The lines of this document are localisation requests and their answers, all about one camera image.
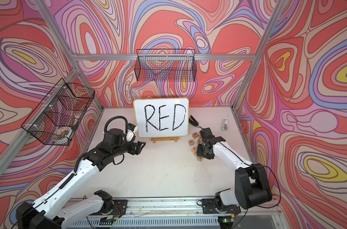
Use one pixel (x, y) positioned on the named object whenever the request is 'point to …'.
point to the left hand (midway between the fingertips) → (141, 141)
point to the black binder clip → (194, 122)
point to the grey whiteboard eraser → (225, 125)
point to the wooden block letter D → (191, 142)
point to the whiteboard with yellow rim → (157, 118)
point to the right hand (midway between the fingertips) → (201, 157)
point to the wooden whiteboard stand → (154, 139)
